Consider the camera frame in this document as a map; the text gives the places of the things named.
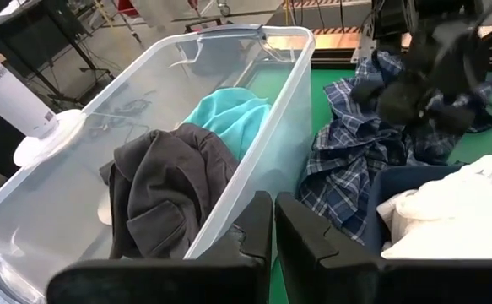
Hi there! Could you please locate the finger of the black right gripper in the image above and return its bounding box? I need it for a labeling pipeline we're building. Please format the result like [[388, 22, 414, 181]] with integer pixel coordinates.
[[433, 103, 478, 136], [350, 73, 430, 126]]

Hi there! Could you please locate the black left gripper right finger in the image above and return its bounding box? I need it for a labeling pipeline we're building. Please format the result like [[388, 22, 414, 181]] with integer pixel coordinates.
[[274, 192, 492, 304]]

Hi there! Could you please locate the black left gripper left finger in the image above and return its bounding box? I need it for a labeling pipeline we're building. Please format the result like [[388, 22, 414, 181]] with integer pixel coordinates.
[[46, 190, 274, 304]]

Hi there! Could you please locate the blue plaid shirt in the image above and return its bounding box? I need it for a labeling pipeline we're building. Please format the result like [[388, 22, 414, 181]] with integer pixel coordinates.
[[298, 50, 492, 246]]

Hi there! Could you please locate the white stained shirt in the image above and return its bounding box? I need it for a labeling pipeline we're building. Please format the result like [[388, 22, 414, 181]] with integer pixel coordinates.
[[376, 155, 492, 259]]

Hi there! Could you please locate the dark grey garment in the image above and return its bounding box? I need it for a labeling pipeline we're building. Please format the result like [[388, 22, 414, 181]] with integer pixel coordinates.
[[99, 123, 239, 259]]

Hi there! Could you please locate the teal garment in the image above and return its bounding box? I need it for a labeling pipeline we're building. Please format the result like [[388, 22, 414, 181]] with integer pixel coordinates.
[[181, 87, 272, 161]]

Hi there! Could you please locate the green table mat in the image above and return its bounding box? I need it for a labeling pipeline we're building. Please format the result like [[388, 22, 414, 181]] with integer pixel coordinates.
[[245, 61, 492, 304]]

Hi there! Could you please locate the navy fabric bin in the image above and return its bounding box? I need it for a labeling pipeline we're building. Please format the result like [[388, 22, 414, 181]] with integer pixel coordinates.
[[363, 154, 492, 258]]

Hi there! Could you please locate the clear plastic storage bin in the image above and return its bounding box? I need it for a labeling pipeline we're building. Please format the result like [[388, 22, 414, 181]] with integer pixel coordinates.
[[0, 24, 316, 304]]

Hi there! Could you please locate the white floor lamp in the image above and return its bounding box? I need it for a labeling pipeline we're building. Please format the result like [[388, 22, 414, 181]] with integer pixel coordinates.
[[0, 40, 87, 168]]

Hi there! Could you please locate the black side table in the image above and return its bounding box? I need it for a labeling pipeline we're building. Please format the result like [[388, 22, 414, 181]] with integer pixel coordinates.
[[0, 0, 116, 106]]

